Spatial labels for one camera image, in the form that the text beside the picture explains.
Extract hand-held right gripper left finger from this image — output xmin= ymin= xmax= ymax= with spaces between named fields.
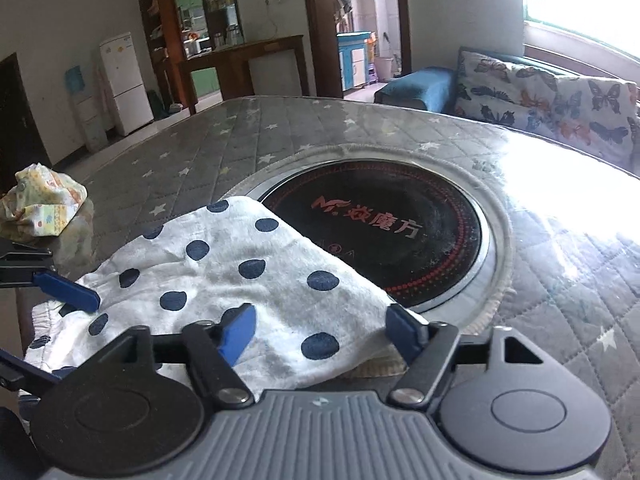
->
xmin=109 ymin=304 xmax=257 ymax=408

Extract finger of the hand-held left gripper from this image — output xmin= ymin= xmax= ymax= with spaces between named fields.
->
xmin=0 ymin=242 xmax=102 ymax=314
xmin=0 ymin=347 xmax=77 ymax=397

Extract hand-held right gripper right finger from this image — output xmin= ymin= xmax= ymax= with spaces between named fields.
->
xmin=386 ymin=304 xmax=544 ymax=408

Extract white polka-dot cloth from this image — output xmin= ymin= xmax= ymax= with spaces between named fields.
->
xmin=22 ymin=195 xmax=406 ymax=403

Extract yellow patterned baby garment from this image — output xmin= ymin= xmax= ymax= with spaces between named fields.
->
xmin=0 ymin=162 xmax=89 ymax=241

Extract round black induction cooker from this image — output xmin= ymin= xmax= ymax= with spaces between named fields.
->
xmin=247 ymin=157 xmax=514 ymax=314

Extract dark wooden door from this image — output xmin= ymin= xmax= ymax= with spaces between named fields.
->
xmin=0 ymin=52 xmax=52 ymax=172

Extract white water dispenser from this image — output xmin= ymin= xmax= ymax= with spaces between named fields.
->
xmin=64 ymin=65 xmax=109 ymax=149

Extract white refrigerator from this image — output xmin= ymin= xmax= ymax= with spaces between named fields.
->
xmin=98 ymin=32 xmax=155 ymax=136

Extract blue upholstered stool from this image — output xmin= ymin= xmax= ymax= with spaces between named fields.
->
xmin=374 ymin=66 xmax=459 ymax=114

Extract butterfly print sofa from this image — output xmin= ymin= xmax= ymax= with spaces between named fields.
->
xmin=452 ymin=47 xmax=640 ymax=179

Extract wooden counter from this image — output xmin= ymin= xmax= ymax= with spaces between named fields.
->
xmin=175 ymin=35 xmax=311 ymax=114

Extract blue cabinet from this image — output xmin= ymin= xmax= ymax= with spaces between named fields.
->
xmin=336 ymin=31 xmax=374 ymax=90

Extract wooden display shelf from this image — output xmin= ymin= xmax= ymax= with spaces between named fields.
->
xmin=138 ymin=0 xmax=247 ymax=107

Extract brown wooden door frame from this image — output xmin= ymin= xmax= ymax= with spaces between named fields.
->
xmin=300 ymin=0 xmax=414 ymax=99

